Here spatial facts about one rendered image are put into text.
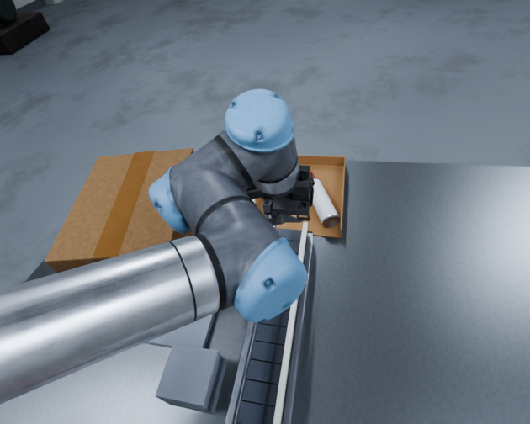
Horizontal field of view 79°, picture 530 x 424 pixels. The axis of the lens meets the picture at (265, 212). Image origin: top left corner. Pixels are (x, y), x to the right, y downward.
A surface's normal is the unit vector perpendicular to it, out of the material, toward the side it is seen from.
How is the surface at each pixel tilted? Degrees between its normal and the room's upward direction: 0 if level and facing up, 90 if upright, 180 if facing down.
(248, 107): 20
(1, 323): 24
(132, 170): 0
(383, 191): 0
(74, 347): 67
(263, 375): 0
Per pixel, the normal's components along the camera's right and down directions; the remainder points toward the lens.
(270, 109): -0.18, -0.34
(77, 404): -0.12, -0.65
